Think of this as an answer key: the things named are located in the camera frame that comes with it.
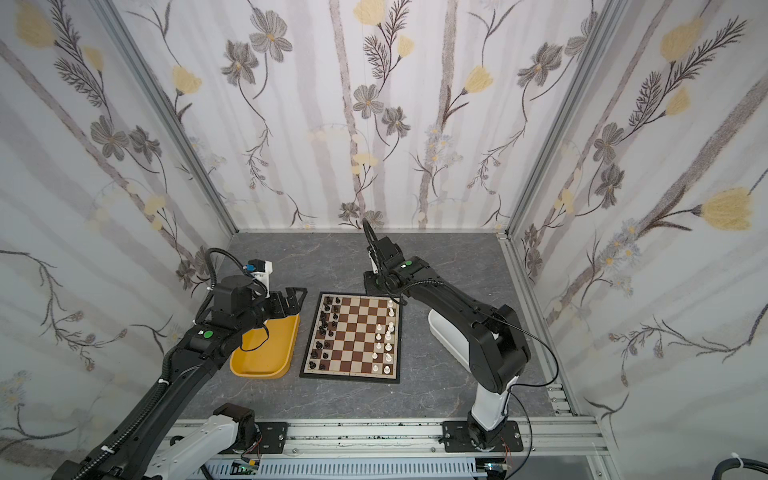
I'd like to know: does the yellow plastic tray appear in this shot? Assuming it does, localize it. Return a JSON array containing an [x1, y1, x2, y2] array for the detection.
[[229, 315, 300, 380]]

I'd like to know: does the black left corrugated cable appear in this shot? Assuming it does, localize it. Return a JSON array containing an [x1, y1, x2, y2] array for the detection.
[[68, 377, 175, 480]]

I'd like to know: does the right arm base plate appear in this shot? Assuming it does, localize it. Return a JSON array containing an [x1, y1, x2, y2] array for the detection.
[[439, 420, 524, 453]]

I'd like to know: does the white plastic tray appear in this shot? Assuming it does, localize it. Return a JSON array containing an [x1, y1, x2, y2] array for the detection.
[[428, 309, 471, 372]]

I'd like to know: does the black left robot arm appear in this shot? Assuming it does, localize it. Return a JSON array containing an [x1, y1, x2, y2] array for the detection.
[[53, 273, 307, 479]]

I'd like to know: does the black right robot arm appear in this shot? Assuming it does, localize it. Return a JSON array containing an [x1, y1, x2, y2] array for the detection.
[[365, 229, 531, 450]]

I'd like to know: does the brown folding chess board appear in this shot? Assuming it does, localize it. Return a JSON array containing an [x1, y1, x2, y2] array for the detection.
[[299, 292, 402, 384]]

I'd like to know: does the aluminium mounting rail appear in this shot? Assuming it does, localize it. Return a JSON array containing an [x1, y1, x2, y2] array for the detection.
[[246, 417, 609, 459]]

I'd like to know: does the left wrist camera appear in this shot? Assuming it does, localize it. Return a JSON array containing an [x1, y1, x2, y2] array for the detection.
[[245, 259, 273, 294]]

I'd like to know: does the white slotted cable duct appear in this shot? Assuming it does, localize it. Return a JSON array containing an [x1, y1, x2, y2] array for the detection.
[[205, 458, 487, 479]]

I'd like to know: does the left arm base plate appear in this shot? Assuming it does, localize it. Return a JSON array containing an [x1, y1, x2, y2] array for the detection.
[[251, 421, 289, 455]]

